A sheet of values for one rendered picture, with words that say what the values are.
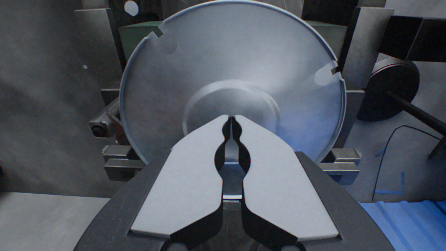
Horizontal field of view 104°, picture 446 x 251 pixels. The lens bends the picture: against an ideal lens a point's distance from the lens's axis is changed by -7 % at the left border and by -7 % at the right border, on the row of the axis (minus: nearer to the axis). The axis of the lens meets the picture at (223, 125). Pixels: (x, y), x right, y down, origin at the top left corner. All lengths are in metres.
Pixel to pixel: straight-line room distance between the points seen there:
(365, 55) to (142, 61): 0.37
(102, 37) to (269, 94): 0.31
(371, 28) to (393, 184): 1.70
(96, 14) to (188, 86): 0.24
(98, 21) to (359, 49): 0.46
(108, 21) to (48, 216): 1.95
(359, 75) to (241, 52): 0.28
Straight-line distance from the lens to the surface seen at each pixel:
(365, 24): 0.42
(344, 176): 0.41
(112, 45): 0.42
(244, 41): 0.22
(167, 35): 0.22
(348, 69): 0.43
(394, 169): 1.89
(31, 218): 2.28
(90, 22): 0.43
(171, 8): 0.22
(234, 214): 0.18
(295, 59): 0.23
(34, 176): 2.27
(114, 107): 0.32
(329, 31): 0.39
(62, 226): 2.05
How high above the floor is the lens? 0.99
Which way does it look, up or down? 57 degrees down
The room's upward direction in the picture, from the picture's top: 176 degrees counter-clockwise
